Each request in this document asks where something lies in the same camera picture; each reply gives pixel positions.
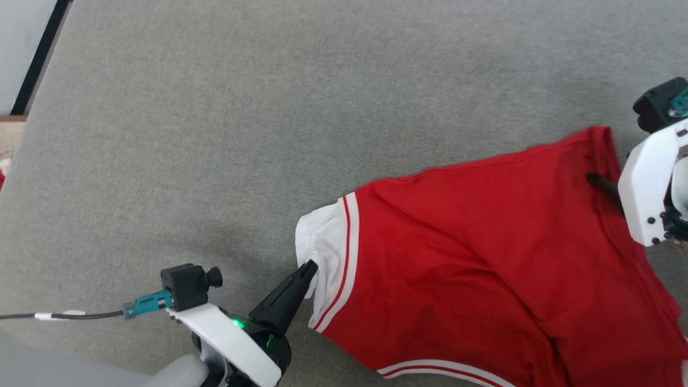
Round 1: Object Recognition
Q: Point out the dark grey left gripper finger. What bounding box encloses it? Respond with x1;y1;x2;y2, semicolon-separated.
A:
248;260;319;335

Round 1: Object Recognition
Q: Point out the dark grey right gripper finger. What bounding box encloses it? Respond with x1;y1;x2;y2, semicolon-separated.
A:
585;172;627;217

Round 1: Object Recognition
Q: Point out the red and white shirt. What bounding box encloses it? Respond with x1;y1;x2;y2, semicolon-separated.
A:
295;126;688;387

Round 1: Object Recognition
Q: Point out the black cable teal plug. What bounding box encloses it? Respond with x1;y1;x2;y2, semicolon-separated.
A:
668;89;688;118
0;290;174;323

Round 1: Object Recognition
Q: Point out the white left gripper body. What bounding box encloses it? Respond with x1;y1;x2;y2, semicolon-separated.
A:
168;303;292;387

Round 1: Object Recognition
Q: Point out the black baseboard strip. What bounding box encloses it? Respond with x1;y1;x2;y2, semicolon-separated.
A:
10;0;74;117

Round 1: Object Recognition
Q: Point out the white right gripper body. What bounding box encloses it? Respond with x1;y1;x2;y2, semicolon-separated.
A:
618;118;688;247

